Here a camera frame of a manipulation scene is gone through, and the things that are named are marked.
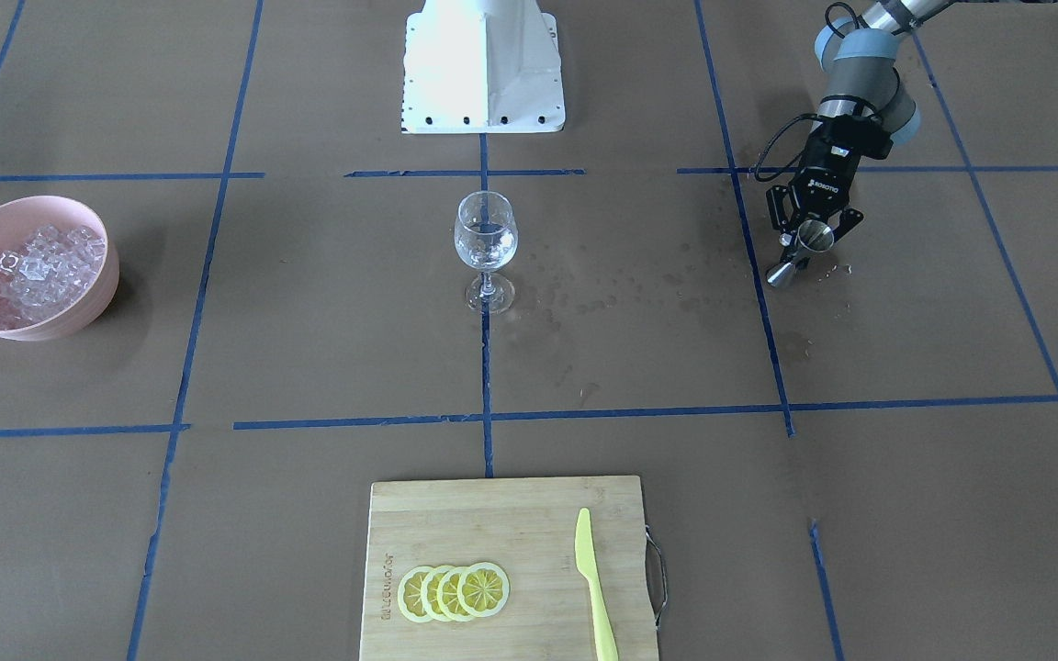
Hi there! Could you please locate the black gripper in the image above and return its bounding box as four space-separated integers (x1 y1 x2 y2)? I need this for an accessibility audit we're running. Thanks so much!
767 118 894 251

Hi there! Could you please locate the steel jigger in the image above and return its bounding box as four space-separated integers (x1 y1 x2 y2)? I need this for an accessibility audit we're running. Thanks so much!
765 218 837 288

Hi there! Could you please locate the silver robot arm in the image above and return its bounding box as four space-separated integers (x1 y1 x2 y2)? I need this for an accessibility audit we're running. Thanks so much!
767 1 951 263

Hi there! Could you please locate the clear wine glass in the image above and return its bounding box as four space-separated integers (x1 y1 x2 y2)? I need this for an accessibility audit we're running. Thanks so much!
453 191 518 317

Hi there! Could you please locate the clear ice cubes pile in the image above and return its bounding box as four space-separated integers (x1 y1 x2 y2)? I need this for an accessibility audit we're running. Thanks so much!
0 223 107 331

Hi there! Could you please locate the yellow plastic knife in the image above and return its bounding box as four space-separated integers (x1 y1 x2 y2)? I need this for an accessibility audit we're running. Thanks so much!
574 508 620 660

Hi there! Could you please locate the lemon slice one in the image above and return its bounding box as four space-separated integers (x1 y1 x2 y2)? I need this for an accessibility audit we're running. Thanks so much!
456 562 511 618

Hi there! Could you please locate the lemon slice three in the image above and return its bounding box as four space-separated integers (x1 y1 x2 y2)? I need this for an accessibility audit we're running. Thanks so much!
420 565 455 622

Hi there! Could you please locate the lemon slice two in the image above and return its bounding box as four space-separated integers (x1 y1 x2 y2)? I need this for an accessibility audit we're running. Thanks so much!
436 566 476 622

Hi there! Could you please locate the lemon slice four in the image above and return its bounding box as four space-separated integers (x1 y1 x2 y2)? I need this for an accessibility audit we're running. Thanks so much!
399 566 433 623

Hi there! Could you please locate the pink bowl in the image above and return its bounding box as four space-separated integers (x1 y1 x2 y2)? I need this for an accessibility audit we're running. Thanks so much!
0 196 120 342

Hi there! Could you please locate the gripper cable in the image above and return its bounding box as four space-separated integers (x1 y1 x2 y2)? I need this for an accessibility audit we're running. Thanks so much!
753 112 826 183

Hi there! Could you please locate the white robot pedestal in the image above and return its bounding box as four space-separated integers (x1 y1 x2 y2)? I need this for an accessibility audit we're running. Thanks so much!
400 1 567 135

